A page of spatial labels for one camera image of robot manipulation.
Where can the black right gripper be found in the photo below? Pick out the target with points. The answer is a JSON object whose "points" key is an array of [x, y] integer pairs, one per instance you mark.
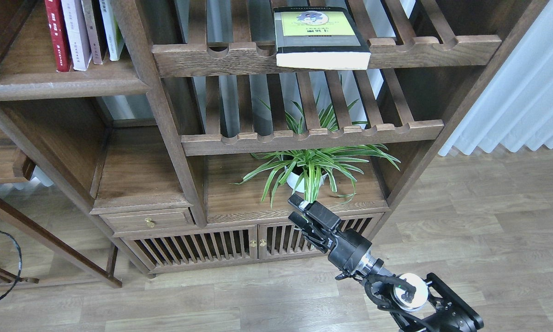
{"points": [[348, 251]]}

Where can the green and black book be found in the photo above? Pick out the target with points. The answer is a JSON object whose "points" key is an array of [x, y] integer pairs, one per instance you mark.
{"points": [[318, 37]]}

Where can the white lavender book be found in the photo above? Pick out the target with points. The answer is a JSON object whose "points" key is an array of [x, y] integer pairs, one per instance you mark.
{"points": [[77, 34]]}

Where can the red cover book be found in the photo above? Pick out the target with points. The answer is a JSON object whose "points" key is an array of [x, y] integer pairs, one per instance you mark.
{"points": [[58, 32]]}

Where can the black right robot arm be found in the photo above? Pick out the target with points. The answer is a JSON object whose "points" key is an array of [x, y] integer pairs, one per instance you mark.
{"points": [[416, 304]]}

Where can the white plant pot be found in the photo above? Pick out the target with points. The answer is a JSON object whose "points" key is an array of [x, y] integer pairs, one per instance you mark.
{"points": [[307, 179]]}

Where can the green spider plant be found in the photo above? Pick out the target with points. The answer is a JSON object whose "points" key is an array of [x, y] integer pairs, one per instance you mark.
{"points": [[342, 159]]}

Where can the brass drawer knob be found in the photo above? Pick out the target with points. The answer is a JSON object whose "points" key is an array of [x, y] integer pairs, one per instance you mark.
{"points": [[150, 223]]}

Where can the dark wooden bookshelf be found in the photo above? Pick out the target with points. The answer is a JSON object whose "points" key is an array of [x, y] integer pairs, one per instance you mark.
{"points": [[162, 132]]}

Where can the white curtain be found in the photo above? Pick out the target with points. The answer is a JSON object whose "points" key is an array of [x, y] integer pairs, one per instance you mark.
{"points": [[516, 108]]}

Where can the white green upright book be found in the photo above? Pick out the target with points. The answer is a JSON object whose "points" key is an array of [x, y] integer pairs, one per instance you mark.
{"points": [[114, 38]]}

